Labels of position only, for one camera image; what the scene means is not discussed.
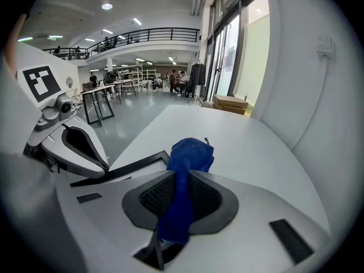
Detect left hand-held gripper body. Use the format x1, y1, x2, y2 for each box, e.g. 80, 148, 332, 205
15, 42, 81, 173

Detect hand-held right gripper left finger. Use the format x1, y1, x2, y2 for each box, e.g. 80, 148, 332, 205
60, 169, 176, 271

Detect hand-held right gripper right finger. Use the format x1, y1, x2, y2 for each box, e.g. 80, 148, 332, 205
160, 169, 332, 273

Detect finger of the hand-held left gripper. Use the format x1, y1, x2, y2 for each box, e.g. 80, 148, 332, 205
40, 129, 110, 179
66, 116, 110, 169

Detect black picture frame nature print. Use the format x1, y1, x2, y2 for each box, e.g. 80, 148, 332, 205
69, 150, 171, 188

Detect blue cloth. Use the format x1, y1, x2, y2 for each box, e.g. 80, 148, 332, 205
157, 137, 216, 246

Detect person's left forearm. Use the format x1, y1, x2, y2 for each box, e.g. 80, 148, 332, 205
5, 13, 28, 78

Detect black legged work table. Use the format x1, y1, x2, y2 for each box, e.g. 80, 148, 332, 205
81, 84, 116, 126

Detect white shelf unit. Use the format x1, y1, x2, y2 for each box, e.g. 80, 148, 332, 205
129, 67, 157, 90

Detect white table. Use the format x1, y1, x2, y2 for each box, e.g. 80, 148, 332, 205
109, 104, 332, 238

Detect black balcony railing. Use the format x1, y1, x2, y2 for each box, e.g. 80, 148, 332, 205
42, 27, 200, 61

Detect clothes rack with dark jackets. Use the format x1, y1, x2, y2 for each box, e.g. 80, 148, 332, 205
186, 59, 207, 105

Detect flat cardboard box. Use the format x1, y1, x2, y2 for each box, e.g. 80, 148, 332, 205
213, 94, 249, 109
221, 105, 247, 115

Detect glass door with dark frame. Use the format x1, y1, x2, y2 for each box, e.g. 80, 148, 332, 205
205, 0, 270, 106

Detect white wall socket box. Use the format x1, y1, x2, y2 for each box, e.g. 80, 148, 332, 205
316, 37, 336, 61

